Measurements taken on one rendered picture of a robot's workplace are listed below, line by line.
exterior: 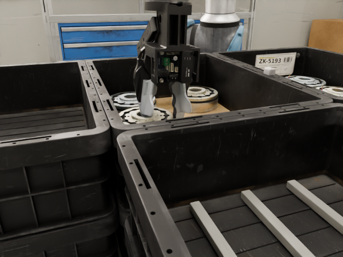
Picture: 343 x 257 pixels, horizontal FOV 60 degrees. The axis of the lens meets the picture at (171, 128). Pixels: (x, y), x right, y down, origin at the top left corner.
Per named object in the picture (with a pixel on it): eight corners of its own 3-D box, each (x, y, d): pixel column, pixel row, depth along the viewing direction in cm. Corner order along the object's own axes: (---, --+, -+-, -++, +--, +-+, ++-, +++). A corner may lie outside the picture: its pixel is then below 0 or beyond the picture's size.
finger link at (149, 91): (139, 138, 49) (150, 83, 46) (131, 125, 54) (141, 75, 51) (157, 139, 50) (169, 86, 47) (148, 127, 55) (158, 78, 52)
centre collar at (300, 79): (289, 79, 77) (290, 77, 76) (303, 77, 79) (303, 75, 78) (304, 84, 73) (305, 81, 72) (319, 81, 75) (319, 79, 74)
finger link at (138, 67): (130, 101, 50) (140, 49, 48) (128, 98, 52) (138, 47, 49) (156, 104, 52) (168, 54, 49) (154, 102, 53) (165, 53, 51)
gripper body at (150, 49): (152, 89, 44) (153, 1, 40) (139, 76, 52) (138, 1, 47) (199, 86, 47) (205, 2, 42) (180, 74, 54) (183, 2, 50)
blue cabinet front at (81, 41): (68, 97, 238) (57, 23, 216) (155, 89, 258) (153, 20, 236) (68, 98, 236) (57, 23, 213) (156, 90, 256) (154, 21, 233)
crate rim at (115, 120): (85, 70, 66) (84, 59, 65) (208, 61, 75) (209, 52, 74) (115, 152, 32) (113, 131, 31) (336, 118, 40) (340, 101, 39)
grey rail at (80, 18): (44, 21, 219) (43, 15, 217) (248, 17, 266) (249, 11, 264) (44, 22, 210) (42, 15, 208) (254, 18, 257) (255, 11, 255)
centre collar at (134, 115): (128, 113, 55) (128, 110, 54) (154, 110, 56) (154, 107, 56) (134, 123, 50) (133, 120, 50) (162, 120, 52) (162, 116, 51)
